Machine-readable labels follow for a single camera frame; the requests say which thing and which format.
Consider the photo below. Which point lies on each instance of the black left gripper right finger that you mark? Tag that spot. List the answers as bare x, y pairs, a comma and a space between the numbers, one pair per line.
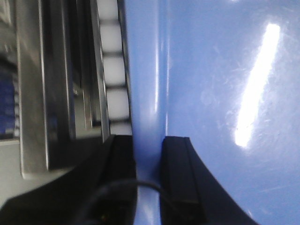
196, 197

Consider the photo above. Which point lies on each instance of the blue plastic tray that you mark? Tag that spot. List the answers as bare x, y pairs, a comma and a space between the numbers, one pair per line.
226, 74

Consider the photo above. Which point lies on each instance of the stainless steel shelf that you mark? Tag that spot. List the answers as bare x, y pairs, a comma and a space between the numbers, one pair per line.
63, 79

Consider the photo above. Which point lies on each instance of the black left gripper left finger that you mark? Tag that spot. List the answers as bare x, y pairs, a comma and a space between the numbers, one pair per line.
59, 201

